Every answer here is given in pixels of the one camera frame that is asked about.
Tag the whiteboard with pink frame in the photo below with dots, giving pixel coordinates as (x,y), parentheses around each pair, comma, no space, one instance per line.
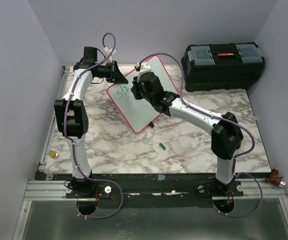
(139,113)

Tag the small yellow connector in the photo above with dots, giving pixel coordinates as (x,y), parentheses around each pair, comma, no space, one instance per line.
(53,154)

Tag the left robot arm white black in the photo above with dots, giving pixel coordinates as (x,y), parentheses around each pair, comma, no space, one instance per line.
(70,112)

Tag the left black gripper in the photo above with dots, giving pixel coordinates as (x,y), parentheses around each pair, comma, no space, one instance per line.
(117,77)

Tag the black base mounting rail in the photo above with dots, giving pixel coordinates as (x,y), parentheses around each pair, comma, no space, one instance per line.
(148,190)

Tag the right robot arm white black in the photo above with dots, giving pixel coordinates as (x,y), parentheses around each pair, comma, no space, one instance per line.
(226,136)

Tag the black toolbox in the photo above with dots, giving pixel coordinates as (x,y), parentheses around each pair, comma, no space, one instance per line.
(222,66)

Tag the aluminium frame rail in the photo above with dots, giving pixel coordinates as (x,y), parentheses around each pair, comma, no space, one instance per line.
(45,189)

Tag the copper pipe fitting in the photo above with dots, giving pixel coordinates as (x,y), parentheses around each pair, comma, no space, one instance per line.
(275,180)

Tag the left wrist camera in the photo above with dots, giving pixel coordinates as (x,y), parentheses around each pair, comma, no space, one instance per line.
(108,51)

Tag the green marker cap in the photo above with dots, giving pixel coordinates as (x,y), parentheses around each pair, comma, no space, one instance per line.
(162,146)

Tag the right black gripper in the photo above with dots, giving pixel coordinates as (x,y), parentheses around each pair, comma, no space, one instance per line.
(136,84)

